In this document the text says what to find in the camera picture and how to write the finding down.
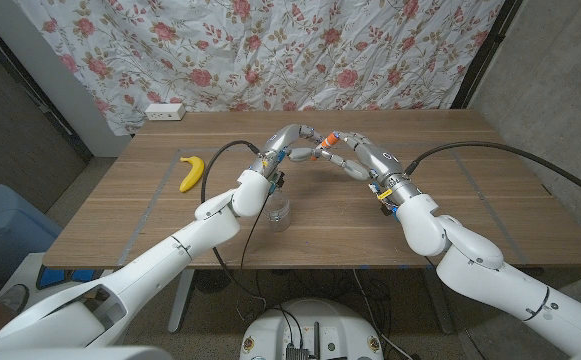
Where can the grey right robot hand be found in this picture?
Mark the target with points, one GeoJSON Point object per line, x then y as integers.
{"type": "Point", "coordinates": [375, 159]}

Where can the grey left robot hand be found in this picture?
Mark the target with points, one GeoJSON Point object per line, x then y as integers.
{"type": "Point", "coordinates": [285, 139]}

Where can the white orange glue stick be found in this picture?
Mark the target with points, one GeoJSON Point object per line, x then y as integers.
{"type": "Point", "coordinates": [320, 150]}

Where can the orange glue stick cap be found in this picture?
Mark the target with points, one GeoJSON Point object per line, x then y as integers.
{"type": "Point", "coordinates": [329, 141]}

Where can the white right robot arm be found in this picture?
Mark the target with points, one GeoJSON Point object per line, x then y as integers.
{"type": "Point", "coordinates": [500, 275]}

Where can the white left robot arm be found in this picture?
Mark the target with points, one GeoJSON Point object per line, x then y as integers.
{"type": "Point", "coordinates": [135, 275]}

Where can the clear glass jar cup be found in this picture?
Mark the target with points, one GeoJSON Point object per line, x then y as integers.
{"type": "Point", "coordinates": [280, 215]}

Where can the floral backdrop cloth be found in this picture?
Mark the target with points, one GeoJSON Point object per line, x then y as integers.
{"type": "Point", "coordinates": [270, 50]}

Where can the yellow banana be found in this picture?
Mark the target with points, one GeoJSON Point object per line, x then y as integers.
{"type": "Point", "coordinates": [192, 175]}

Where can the white power strip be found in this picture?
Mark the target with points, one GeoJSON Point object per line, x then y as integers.
{"type": "Point", "coordinates": [165, 111]}

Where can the black backdrop stand pole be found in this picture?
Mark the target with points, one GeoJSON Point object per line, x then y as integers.
{"type": "Point", "coordinates": [485, 55]}

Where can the round black floor fan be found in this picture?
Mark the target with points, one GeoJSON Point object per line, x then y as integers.
{"type": "Point", "coordinates": [213, 280]}

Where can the grey table leg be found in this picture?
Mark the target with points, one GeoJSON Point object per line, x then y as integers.
{"type": "Point", "coordinates": [440, 305]}

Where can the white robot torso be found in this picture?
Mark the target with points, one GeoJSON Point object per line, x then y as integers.
{"type": "Point", "coordinates": [311, 325]}

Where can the white table leg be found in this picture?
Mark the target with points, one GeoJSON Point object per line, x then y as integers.
{"type": "Point", "coordinates": [180, 305]}

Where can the blue black floor mat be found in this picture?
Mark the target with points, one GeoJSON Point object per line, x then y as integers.
{"type": "Point", "coordinates": [65, 277]}

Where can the blue plastic bin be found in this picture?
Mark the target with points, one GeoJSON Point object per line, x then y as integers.
{"type": "Point", "coordinates": [5, 225]}

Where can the white robot head rim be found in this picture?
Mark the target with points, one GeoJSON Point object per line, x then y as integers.
{"type": "Point", "coordinates": [70, 354]}

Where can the grey sneaker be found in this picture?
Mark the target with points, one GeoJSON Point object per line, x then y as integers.
{"type": "Point", "coordinates": [15, 297]}

